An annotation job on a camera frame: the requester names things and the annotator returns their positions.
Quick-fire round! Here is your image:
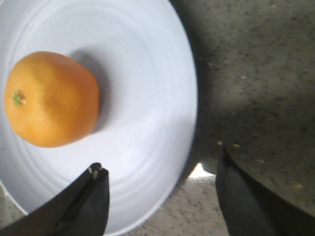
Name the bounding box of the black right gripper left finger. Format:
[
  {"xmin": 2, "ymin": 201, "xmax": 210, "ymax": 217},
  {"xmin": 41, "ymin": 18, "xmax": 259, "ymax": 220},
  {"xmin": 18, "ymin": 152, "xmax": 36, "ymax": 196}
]
[{"xmin": 0, "ymin": 163, "xmax": 110, "ymax": 236}]

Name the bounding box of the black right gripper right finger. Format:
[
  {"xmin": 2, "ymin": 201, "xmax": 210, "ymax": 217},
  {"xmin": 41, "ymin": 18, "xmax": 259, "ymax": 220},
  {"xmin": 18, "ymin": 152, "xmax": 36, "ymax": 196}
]
[{"xmin": 215, "ymin": 148, "xmax": 315, "ymax": 236}]

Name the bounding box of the light blue plate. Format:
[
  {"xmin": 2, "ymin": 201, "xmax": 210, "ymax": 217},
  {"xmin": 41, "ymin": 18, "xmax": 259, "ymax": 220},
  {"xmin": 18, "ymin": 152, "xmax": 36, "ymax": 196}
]
[{"xmin": 0, "ymin": 0, "xmax": 197, "ymax": 236}]

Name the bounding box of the whole orange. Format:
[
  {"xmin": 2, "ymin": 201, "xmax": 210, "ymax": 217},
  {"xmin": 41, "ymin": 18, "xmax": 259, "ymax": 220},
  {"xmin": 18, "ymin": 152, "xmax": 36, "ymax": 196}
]
[{"xmin": 4, "ymin": 51, "xmax": 100, "ymax": 148}]

